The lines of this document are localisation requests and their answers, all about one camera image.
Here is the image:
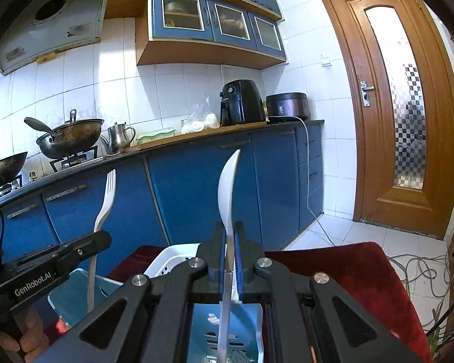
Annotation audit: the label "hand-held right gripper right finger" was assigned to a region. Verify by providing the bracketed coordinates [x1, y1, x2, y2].
[235, 221, 420, 363]

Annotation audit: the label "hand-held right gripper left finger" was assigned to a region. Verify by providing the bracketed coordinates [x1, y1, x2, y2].
[47, 222, 228, 363]

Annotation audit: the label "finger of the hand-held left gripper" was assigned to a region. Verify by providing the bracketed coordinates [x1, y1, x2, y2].
[55, 230, 112, 270]

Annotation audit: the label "light blue utensil box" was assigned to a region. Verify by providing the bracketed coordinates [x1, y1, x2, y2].
[47, 268, 265, 363]

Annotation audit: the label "white plastic fork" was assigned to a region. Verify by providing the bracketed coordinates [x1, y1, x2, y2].
[86, 169, 117, 312]

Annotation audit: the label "white plastic spoon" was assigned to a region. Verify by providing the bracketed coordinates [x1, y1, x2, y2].
[216, 149, 242, 363]

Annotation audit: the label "person's left hand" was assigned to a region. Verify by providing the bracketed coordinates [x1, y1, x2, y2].
[0, 306, 51, 363]

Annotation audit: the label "white plastic basket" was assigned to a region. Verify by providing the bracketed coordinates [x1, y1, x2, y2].
[143, 244, 212, 278]

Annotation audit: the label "blue base cabinets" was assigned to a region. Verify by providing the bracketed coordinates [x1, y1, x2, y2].
[0, 119, 325, 273]

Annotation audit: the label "gas stove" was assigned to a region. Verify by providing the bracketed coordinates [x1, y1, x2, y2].
[0, 146, 107, 197]

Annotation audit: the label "red floral blanket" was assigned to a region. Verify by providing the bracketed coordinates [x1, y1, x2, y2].
[45, 242, 434, 363]

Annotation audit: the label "large metal wok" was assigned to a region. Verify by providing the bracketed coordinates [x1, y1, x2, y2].
[36, 110, 104, 159]

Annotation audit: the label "steel kettle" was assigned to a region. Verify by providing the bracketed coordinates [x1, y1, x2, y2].
[107, 122, 137, 154]

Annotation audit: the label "small dark wok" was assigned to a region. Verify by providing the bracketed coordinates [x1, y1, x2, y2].
[0, 140, 28, 180]

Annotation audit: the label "green plastic container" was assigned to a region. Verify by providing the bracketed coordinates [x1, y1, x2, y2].
[136, 126, 176, 146]

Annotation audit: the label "clear plastic bag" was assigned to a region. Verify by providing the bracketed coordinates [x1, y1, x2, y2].
[181, 98, 222, 135]

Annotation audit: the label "black air fryer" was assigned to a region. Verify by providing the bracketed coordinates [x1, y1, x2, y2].
[219, 79, 267, 127]

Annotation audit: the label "dark rice cooker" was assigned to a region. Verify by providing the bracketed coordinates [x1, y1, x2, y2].
[265, 92, 310, 123]

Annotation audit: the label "wooden door with glass pane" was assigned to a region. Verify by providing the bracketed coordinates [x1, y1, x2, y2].
[316, 0, 454, 240]

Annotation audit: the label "grey range hood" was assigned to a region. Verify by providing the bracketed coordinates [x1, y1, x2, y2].
[0, 0, 114, 76]

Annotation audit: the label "blue glass door cabinet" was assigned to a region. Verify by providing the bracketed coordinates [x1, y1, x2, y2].
[136, 0, 288, 70]

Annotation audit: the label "white power cable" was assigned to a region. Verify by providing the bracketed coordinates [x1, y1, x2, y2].
[284, 115, 341, 246]

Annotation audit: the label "tangled floor cables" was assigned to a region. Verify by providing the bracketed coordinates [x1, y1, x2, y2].
[388, 234, 454, 299]

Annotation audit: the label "metal door handle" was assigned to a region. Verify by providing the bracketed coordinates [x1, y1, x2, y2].
[359, 80, 375, 107]

